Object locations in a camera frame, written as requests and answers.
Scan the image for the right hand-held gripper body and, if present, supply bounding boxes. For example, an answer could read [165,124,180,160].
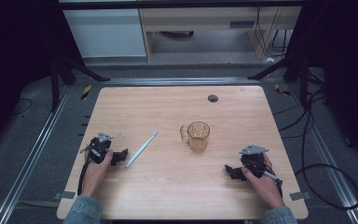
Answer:
[238,143,270,180]

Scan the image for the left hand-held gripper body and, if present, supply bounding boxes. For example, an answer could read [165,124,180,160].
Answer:
[79,132,114,165]

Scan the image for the light blue toothbrush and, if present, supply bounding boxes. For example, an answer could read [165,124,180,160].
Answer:
[124,129,159,169]

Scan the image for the amber glass mug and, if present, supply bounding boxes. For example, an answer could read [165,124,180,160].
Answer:
[179,120,212,154]

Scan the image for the person's left hand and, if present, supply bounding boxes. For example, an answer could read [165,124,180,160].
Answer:
[81,150,114,201]

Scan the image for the person's right hand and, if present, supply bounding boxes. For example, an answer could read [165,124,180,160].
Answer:
[241,153,286,210]

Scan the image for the yellow black tape strip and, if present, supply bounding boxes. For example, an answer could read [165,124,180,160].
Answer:
[80,84,93,102]
[273,82,292,97]

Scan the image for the black metal stand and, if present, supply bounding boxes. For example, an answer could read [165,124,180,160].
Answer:
[247,54,312,108]
[49,55,112,114]

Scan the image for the white cabinet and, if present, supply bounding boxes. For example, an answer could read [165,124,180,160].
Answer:
[62,7,147,59]

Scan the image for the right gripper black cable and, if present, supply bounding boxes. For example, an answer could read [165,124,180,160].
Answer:
[262,162,284,198]

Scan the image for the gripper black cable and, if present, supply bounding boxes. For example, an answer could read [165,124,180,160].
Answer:
[262,162,284,198]
[76,154,91,197]

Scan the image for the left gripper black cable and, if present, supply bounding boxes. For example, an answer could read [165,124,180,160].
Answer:
[76,154,91,197]

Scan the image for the grey table edge bracket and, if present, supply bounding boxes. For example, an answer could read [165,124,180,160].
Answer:
[53,190,76,201]
[289,190,311,202]

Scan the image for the thick black floor cable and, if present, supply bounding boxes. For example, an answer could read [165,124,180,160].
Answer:
[273,88,358,211]

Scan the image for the long metal floor rail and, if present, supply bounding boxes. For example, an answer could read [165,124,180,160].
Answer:
[0,84,73,224]
[287,83,358,224]

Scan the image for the thin black floor cable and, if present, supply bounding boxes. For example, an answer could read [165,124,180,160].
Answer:
[9,97,34,117]

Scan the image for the metal cross rail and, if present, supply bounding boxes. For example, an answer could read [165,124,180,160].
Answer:
[104,77,263,87]

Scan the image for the hanging black desk cables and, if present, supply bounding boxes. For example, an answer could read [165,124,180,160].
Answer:
[254,6,291,60]

